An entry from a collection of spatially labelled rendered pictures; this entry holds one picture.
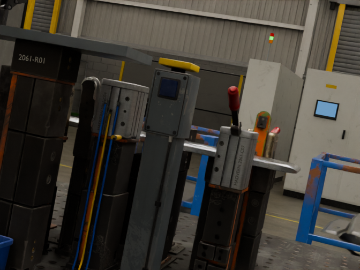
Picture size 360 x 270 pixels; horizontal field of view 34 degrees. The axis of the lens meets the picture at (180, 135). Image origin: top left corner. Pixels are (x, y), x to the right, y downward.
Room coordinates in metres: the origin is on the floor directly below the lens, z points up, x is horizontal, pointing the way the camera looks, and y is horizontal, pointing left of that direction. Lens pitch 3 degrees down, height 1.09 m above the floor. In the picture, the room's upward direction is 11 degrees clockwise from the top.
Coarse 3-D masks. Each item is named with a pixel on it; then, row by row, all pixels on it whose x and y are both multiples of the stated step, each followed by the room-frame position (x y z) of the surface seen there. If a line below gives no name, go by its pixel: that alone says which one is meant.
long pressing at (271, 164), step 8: (72, 120) 1.35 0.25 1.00; (144, 136) 1.30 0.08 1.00; (184, 144) 1.28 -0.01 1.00; (192, 144) 1.39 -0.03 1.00; (200, 144) 1.42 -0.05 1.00; (192, 152) 1.27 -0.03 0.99; (200, 152) 1.27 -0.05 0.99; (208, 152) 1.26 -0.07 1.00; (256, 160) 1.23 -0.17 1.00; (264, 160) 1.23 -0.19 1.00; (272, 160) 1.34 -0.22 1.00; (272, 168) 1.22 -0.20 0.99; (280, 168) 1.22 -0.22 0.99; (288, 168) 1.22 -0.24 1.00; (296, 168) 1.28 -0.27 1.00
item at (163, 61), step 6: (162, 60) 1.02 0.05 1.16; (168, 60) 1.01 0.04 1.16; (174, 60) 1.01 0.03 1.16; (168, 66) 1.04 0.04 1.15; (174, 66) 1.01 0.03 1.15; (180, 66) 1.01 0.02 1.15; (186, 66) 1.00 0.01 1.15; (192, 66) 1.01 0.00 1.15; (198, 66) 1.05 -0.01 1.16; (180, 72) 1.03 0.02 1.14
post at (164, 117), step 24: (168, 72) 1.01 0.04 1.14; (192, 96) 1.03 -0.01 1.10; (168, 120) 1.00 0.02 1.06; (144, 144) 1.02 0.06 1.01; (168, 144) 1.00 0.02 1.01; (144, 168) 1.02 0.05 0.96; (168, 168) 1.00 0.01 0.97; (144, 192) 1.01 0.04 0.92; (168, 192) 1.02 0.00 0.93; (144, 216) 1.01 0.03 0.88; (168, 216) 1.05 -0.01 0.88; (144, 240) 1.01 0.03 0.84; (144, 264) 1.01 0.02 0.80
